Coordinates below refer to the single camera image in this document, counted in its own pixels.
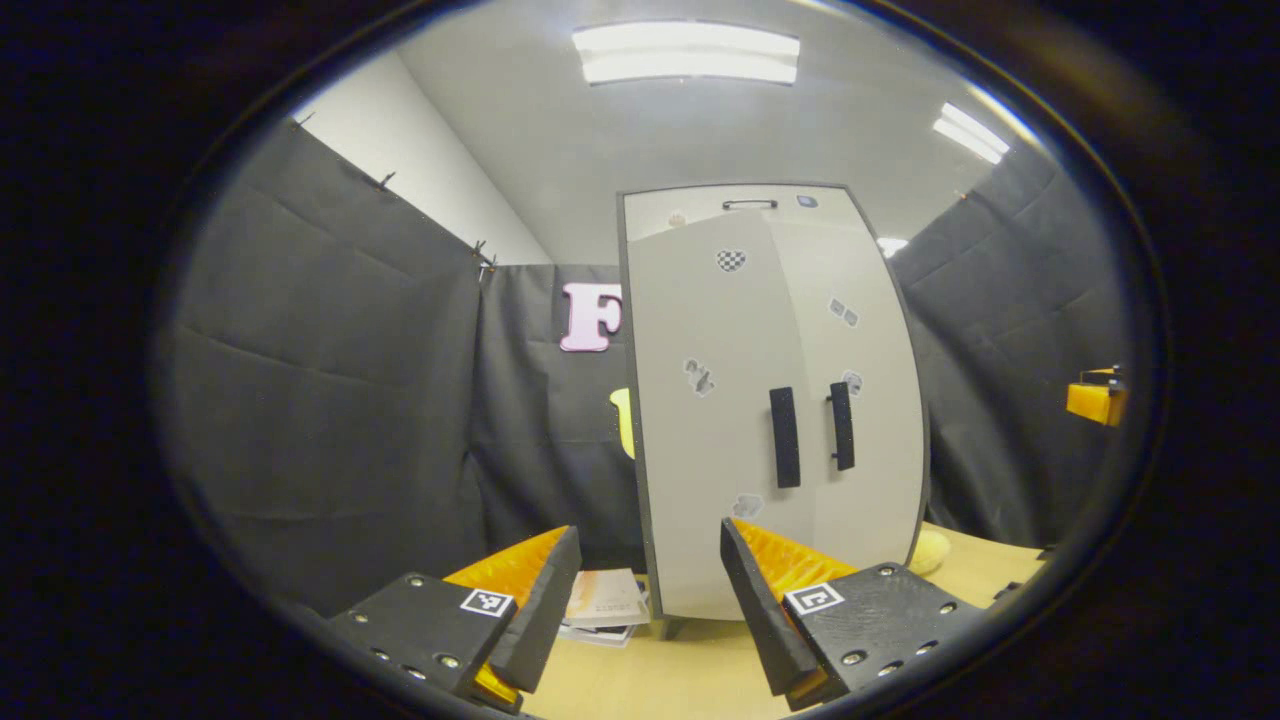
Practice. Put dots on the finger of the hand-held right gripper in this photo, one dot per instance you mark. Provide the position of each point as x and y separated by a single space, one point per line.
1095 402

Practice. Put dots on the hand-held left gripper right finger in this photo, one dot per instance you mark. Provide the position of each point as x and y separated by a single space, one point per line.
760 610

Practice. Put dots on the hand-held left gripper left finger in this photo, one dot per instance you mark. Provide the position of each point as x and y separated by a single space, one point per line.
545 600

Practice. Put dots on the grey cabinet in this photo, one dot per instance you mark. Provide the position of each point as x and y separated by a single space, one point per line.
668 627

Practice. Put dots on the grey cabinet door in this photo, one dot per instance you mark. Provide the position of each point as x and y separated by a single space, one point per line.
885 480

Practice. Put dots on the grey cabinet drawer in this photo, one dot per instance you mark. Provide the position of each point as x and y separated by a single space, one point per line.
700 205

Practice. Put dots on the white book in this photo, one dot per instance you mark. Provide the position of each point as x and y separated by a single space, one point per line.
595 634

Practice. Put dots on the yellow plush toy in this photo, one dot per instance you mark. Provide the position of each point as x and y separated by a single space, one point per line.
930 552

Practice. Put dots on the black backdrop cloth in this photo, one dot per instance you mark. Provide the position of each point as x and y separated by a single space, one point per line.
330 400

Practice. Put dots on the large ceiling light panel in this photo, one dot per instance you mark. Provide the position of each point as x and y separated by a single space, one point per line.
685 52

